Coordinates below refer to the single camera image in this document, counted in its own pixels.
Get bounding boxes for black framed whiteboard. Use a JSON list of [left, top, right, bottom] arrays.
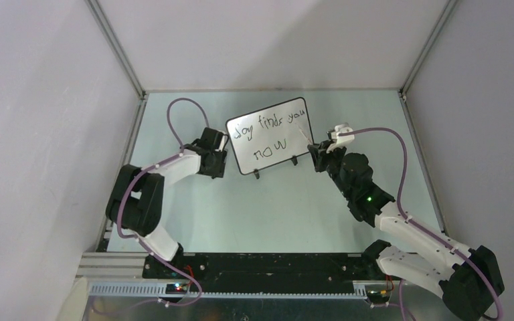
[[226, 97, 314, 175]]

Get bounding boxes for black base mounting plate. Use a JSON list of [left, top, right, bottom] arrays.
[[142, 253, 386, 296]]

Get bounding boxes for black white marker pen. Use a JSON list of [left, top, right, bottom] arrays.
[[296, 124, 314, 145]]

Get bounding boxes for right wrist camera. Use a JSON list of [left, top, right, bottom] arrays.
[[326, 122, 355, 153]]

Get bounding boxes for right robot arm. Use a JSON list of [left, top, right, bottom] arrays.
[[308, 141, 505, 320]]

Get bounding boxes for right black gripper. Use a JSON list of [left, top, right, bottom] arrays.
[[311, 140, 353, 199]]

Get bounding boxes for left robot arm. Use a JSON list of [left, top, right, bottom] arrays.
[[105, 127, 228, 279]]

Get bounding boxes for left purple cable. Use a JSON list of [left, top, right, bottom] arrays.
[[116, 97, 210, 308]]

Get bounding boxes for aluminium frame rail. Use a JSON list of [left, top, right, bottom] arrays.
[[76, 251, 479, 298]]

